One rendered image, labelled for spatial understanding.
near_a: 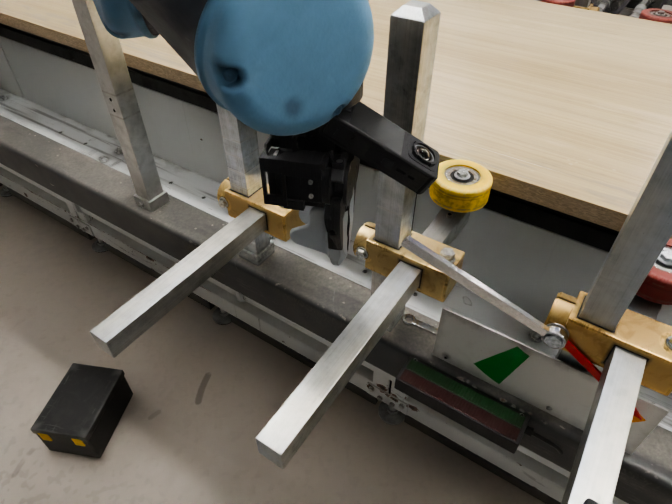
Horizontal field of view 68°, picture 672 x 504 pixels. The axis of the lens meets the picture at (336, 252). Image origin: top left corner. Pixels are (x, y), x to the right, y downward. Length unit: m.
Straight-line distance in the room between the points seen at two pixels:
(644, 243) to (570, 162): 0.28
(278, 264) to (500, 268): 0.37
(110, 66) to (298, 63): 0.68
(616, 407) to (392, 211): 0.30
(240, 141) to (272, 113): 0.49
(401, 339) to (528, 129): 0.38
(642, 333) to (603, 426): 0.12
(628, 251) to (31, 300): 1.82
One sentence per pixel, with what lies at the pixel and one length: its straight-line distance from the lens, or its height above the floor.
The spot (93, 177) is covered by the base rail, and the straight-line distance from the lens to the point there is 1.14.
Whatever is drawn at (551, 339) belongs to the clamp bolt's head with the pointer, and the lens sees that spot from 0.59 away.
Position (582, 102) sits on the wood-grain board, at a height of 0.90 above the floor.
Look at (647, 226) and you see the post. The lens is 0.51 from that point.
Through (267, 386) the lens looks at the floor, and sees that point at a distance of 1.52.
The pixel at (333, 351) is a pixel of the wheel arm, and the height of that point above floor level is 0.85.
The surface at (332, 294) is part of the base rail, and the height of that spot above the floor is 0.70.
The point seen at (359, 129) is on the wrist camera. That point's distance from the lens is 0.43.
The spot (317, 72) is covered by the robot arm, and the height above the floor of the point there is 1.20.
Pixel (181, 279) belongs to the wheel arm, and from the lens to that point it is 0.66.
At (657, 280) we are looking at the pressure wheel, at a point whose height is 0.90.
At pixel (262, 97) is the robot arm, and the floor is 1.19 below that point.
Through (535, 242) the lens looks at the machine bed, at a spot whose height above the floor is 0.77.
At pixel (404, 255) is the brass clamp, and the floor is 0.86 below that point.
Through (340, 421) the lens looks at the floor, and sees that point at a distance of 1.45.
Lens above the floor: 1.28
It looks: 43 degrees down
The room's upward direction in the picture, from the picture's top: straight up
